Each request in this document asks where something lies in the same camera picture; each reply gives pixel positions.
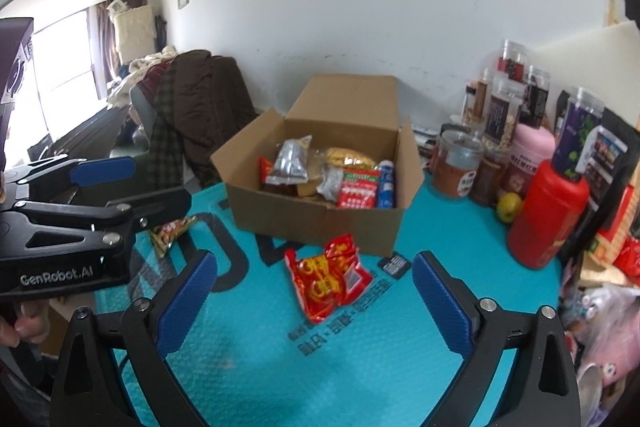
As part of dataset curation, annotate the green red noodle snack bag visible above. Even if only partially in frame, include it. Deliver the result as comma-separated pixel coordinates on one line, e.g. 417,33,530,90
148,216,198,258

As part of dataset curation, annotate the silver foil snack packet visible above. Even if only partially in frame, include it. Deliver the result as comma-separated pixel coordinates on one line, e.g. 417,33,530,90
265,135,312,185

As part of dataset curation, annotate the red candy snack bag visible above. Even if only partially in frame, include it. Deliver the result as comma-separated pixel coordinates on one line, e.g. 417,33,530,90
284,234,373,324

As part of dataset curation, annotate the waffle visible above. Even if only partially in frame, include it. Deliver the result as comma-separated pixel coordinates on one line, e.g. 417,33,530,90
323,147,378,170

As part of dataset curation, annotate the left hand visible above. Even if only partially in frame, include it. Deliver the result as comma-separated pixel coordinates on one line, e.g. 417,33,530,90
0,300,50,348

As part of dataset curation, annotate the stacked flat cardboard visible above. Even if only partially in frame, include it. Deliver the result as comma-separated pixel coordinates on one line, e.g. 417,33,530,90
27,107,128,161

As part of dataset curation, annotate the green plaid shirt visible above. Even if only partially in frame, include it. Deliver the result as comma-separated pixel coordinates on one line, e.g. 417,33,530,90
149,63,183,190

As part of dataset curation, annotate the grey chair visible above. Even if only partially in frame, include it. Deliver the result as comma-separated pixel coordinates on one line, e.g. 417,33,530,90
129,83,156,144

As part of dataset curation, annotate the teal bubble mailer mat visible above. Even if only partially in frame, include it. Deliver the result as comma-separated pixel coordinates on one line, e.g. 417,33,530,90
96,185,561,426

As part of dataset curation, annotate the dark brown jacket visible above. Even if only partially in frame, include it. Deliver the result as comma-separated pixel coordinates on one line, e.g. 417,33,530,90
170,50,257,186

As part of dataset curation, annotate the red packet in box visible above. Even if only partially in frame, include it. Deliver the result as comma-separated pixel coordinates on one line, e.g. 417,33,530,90
258,157,273,185

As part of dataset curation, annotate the green lime fruit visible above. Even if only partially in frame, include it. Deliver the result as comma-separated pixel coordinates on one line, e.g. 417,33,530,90
496,192,523,225

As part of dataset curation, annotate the pink white mug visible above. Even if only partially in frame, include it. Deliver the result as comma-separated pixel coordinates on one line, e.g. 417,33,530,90
577,303,639,387

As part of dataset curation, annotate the red thermos bottle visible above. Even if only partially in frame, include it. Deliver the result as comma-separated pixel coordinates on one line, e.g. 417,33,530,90
506,159,589,270

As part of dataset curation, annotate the blue white snack tube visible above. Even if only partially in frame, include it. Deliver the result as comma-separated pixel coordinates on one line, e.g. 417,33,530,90
376,160,396,209

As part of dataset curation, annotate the brown powder clear jar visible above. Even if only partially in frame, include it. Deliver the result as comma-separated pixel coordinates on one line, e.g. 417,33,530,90
432,130,485,198

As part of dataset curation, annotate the red green snack pack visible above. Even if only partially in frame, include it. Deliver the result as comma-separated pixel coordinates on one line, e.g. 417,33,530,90
337,169,380,209

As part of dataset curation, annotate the pink canister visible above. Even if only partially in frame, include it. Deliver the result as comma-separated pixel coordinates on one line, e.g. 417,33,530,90
498,124,555,199

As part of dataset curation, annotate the open cardboard box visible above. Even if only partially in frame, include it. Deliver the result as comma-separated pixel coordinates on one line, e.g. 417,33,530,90
210,74,424,257

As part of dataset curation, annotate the tall clear nut jar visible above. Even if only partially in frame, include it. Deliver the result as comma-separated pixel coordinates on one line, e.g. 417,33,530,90
482,78,525,150

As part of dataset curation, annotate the purple label clear jar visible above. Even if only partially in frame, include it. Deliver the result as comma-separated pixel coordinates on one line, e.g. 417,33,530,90
551,87,604,182

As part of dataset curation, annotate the black coffee pouch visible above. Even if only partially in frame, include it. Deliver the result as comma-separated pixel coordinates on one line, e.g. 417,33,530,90
558,108,639,265

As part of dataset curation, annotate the white foam board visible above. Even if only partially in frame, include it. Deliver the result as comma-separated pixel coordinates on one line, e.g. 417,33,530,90
529,22,640,124

